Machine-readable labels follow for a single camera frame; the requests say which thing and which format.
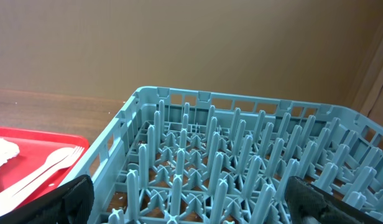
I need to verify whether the white plastic spoon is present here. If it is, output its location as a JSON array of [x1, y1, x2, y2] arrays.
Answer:
[[0, 147, 75, 208]]

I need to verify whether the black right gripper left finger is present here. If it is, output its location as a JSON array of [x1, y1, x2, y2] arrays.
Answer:
[[0, 174, 95, 224]]

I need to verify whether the white plastic fork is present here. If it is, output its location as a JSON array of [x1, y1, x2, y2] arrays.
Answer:
[[0, 146, 85, 216]]

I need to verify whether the red plastic tray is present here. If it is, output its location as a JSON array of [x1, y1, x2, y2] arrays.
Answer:
[[0, 125, 90, 210]]

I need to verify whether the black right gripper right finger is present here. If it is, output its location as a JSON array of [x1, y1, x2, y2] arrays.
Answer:
[[284, 176, 381, 224]]

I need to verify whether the white napkin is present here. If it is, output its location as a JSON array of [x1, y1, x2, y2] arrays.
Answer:
[[0, 138, 20, 167]]

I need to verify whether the blue-grey dishwasher rack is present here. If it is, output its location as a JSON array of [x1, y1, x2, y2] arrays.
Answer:
[[65, 86, 383, 223]]

